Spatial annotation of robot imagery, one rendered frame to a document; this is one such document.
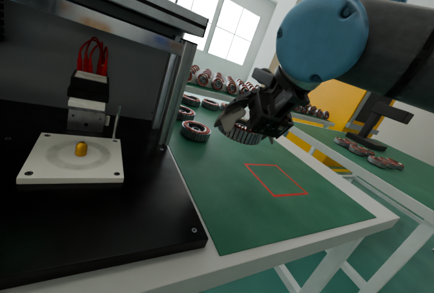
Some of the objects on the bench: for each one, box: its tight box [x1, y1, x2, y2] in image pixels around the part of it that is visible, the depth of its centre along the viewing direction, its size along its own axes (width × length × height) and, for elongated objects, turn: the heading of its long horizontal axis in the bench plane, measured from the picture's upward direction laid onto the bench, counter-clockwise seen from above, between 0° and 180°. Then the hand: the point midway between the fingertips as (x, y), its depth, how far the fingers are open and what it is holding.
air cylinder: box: [67, 106, 106, 133], centre depth 51 cm, size 5×8×6 cm
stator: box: [180, 121, 211, 142], centre depth 75 cm, size 11×11×4 cm
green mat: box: [169, 102, 377, 256], centre depth 87 cm, size 94×61×1 cm, turn 165°
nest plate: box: [16, 132, 124, 184], centre depth 40 cm, size 15×15×1 cm
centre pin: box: [75, 141, 88, 157], centre depth 40 cm, size 2×2×3 cm
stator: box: [176, 105, 196, 121], centre depth 89 cm, size 11×11×4 cm
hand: (239, 130), depth 51 cm, fingers closed on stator, 13 cm apart
